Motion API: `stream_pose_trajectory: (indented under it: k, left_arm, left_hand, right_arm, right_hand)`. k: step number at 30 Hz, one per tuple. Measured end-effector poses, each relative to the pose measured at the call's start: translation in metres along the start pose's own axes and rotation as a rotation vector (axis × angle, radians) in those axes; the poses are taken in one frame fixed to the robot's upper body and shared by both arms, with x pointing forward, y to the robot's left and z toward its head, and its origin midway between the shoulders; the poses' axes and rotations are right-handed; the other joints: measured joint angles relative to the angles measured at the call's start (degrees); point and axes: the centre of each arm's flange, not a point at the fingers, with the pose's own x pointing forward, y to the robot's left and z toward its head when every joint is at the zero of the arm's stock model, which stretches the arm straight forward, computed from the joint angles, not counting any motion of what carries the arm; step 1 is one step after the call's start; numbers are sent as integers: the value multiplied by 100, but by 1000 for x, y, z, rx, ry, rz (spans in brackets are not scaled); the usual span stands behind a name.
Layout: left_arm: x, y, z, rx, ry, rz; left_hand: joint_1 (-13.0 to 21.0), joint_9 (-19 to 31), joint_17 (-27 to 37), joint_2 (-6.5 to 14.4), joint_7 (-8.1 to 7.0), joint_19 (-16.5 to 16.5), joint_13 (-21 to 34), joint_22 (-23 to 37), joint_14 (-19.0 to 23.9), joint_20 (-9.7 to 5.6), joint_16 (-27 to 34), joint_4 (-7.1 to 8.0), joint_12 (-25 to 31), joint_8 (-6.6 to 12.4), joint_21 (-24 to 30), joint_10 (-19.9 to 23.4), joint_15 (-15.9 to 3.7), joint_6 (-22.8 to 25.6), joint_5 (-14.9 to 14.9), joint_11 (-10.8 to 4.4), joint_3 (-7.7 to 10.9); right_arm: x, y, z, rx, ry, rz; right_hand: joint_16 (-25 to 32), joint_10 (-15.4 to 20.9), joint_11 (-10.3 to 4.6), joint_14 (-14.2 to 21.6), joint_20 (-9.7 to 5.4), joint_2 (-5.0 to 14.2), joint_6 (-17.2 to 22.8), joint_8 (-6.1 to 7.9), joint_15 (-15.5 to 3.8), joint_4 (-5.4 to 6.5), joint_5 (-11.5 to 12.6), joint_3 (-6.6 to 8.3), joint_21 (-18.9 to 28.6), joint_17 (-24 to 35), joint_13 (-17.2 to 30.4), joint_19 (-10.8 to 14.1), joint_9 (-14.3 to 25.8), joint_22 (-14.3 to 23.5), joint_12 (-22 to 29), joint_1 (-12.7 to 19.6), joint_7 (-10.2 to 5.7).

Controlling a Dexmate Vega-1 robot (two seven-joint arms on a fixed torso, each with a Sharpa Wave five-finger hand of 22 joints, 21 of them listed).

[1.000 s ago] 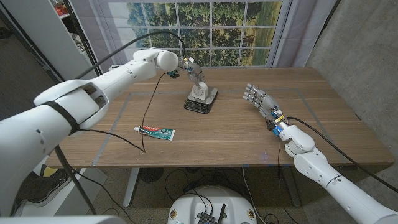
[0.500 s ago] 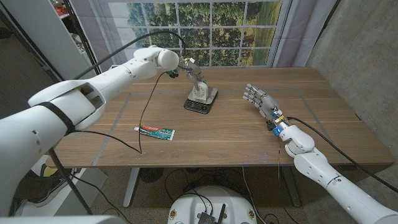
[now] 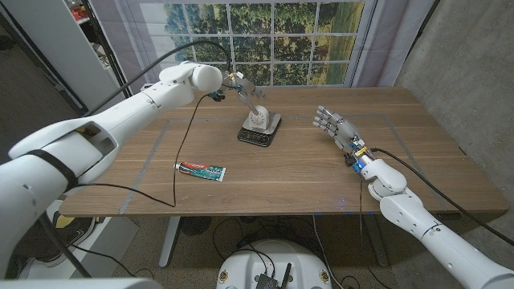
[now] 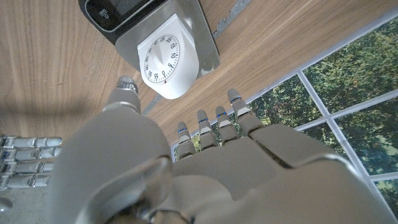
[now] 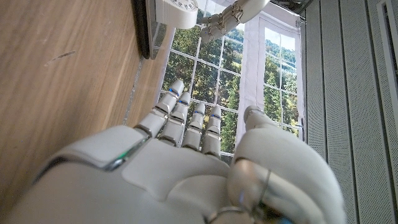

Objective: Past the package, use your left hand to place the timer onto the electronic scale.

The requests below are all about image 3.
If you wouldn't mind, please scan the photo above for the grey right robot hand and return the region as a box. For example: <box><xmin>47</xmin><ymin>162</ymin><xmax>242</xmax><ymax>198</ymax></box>
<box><xmin>312</xmin><ymin>104</ymin><xmax>373</xmax><ymax>173</ymax></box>

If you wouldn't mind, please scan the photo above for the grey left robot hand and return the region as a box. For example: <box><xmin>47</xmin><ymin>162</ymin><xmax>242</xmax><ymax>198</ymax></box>
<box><xmin>221</xmin><ymin>71</ymin><xmax>267</xmax><ymax>117</ymax></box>

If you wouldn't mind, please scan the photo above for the white round kitchen timer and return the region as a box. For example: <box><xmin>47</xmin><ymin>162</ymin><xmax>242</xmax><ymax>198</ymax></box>
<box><xmin>245</xmin><ymin>104</ymin><xmax>271</xmax><ymax>132</ymax></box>

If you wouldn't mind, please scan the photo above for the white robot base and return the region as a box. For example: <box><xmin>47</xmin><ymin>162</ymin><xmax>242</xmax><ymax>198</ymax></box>
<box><xmin>215</xmin><ymin>239</ymin><xmax>333</xmax><ymax>289</ymax></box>

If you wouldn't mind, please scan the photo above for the silver black electronic scale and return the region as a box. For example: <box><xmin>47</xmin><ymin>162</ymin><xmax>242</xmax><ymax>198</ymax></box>
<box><xmin>236</xmin><ymin>111</ymin><xmax>282</xmax><ymax>148</ymax></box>

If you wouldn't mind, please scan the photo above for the green red toothpaste package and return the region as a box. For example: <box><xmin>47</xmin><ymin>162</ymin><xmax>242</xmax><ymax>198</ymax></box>
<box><xmin>173</xmin><ymin>161</ymin><xmax>227</xmax><ymax>182</ymax></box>

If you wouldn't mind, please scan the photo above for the printed window backdrop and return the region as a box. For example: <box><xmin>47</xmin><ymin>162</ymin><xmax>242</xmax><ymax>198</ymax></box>
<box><xmin>92</xmin><ymin>0</ymin><xmax>437</xmax><ymax>97</ymax></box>

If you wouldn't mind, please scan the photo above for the grey table leg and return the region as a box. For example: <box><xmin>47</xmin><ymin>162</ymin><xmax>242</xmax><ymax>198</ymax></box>
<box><xmin>363</xmin><ymin>214</ymin><xmax>390</xmax><ymax>268</ymax></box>
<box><xmin>158</xmin><ymin>216</ymin><xmax>182</xmax><ymax>269</ymax></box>

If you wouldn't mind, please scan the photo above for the black round floor fan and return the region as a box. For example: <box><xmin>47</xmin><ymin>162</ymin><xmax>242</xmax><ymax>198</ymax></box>
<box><xmin>179</xmin><ymin>216</ymin><xmax>213</xmax><ymax>237</ymax></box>

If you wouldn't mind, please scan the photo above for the black electronics module with antenna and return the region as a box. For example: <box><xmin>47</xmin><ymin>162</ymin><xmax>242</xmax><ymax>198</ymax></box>
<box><xmin>255</xmin><ymin>263</ymin><xmax>293</xmax><ymax>289</ymax></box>

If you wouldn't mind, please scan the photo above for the white cabinet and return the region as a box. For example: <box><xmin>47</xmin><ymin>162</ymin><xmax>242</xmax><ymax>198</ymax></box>
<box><xmin>0</xmin><ymin>0</ymin><xmax>137</xmax><ymax>128</ymax></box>

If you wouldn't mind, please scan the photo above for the white floor box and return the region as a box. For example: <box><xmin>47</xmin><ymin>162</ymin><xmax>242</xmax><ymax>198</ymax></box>
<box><xmin>19</xmin><ymin>200</ymin><xmax>140</xmax><ymax>279</ymax></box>

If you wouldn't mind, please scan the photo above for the black shoe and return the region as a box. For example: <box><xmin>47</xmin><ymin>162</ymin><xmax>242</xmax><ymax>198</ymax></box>
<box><xmin>23</xmin><ymin>218</ymin><xmax>96</xmax><ymax>264</ymax></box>

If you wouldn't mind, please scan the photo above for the yellow paper piece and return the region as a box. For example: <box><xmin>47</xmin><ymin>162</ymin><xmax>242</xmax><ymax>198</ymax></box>
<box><xmin>54</xmin><ymin>214</ymin><xmax>76</xmax><ymax>229</ymax></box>

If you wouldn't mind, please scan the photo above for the thin black right hand cable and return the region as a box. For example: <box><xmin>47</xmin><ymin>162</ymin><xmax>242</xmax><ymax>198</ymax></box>
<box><xmin>357</xmin><ymin>178</ymin><xmax>365</xmax><ymax>258</ymax></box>

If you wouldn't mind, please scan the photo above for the thin black hand cable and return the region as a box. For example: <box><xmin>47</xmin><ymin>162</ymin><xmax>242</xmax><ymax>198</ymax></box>
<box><xmin>357</xmin><ymin>178</ymin><xmax>365</xmax><ymax>258</ymax></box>
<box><xmin>74</xmin><ymin>94</ymin><xmax>212</xmax><ymax>209</ymax></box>

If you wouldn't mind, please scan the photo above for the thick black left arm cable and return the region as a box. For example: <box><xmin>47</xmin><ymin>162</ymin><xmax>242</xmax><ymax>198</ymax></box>
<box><xmin>38</xmin><ymin>39</ymin><xmax>234</xmax><ymax>279</ymax></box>

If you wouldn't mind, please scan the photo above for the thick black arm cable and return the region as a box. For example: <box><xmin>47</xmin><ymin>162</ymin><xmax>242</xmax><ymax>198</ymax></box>
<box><xmin>38</xmin><ymin>39</ymin><xmax>234</xmax><ymax>279</ymax></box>
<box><xmin>369</xmin><ymin>147</ymin><xmax>514</xmax><ymax>247</ymax></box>

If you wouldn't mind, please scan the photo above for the thin black left hand cable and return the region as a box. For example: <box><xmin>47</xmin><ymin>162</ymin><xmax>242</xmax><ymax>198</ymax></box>
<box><xmin>74</xmin><ymin>94</ymin><xmax>212</xmax><ymax>209</ymax></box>

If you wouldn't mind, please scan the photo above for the grey floor cable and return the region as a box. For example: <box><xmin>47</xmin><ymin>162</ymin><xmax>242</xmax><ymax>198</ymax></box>
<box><xmin>312</xmin><ymin>214</ymin><xmax>335</xmax><ymax>282</ymax></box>

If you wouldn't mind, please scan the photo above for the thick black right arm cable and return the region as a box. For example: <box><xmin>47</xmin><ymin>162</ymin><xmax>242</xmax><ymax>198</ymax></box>
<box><xmin>369</xmin><ymin>147</ymin><xmax>514</xmax><ymax>247</ymax></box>

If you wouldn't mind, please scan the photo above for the black backdrop frame pole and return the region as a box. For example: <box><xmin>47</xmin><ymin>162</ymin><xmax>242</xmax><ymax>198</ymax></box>
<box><xmin>407</xmin><ymin>0</ymin><xmax>442</xmax><ymax>55</ymax></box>
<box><xmin>81</xmin><ymin>0</ymin><xmax>138</xmax><ymax>109</ymax></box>

